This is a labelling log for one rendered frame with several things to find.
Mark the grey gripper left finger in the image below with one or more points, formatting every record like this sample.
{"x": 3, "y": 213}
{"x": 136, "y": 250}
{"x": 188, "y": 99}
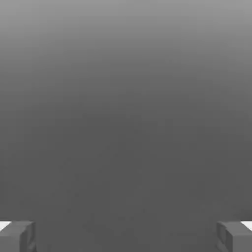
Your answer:
{"x": 16, "y": 237}

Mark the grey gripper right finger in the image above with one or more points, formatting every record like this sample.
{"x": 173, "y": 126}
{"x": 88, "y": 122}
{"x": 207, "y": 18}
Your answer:
{"x": 235, "y": 238}

